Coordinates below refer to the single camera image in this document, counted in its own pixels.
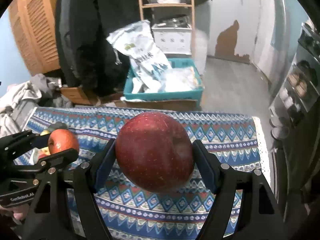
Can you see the person's left hand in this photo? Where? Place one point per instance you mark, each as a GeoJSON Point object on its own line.
{"type": "Point", "coordinates": [17, 212]}

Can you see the brown cardboard box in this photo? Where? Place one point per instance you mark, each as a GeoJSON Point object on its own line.
{"type": "Point", "coordinates": [172, 105]}

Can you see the white patterned storage box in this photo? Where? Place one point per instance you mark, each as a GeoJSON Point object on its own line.
{"type": "Point", "coordinates": [173, 40]}

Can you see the yellow red apple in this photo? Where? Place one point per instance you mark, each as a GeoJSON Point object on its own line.
{"type": "Point", "coordinates": [44, 150]}

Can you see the dark red apple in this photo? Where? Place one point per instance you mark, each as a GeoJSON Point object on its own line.
{"type": "Point", "coordinates": [154, 151]}

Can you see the white blue rice bag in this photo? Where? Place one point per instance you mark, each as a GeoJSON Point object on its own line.
{"type": "Point", "coordinates": [148, 62]}

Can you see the wooden shelf rack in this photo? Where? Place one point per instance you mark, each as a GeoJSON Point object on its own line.
{"type": "Point", "coordinates": [190, 6]}

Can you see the shoe rack with shoes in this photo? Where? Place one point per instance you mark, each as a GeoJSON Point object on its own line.
{"type": "Point", "coordinates": [299, 90]}

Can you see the clear plastic bag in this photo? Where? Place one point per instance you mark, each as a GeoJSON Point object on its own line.
{"type": "Point", "coordinates": [180, 80]}

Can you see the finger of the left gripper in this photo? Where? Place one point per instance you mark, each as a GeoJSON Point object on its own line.
{"type": "Point", "coordinates": [21, 142]}
{"type": "Point", "coordinates": [58, 161]}

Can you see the patterned blue tablecloth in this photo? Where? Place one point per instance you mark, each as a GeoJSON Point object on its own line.
{"type": "Point", "coordinates": [130, 212]}

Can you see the small wooden drawer box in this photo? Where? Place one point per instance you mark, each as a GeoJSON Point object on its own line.
{"type": "Point", "coordinates": [80, 96]}

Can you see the black hanging jacket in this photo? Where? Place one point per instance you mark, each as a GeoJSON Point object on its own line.
{"type": "Point", "coordinates": [86, 58]}

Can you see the grey clothes pile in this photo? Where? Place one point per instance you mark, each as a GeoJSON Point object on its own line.
{"type": "Point", "coordinates": [20, 100]}

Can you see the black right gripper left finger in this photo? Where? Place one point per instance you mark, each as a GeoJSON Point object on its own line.
{"type": "Point", "coordinates": [48, 216]}

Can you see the teal storage box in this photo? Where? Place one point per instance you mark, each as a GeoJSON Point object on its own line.
{"type": "Point", "coordinates": [162, 96]}

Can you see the wooden louvered cabinet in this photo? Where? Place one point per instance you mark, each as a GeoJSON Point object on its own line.
{"type": "Point", "coordinates": [33, 27]}

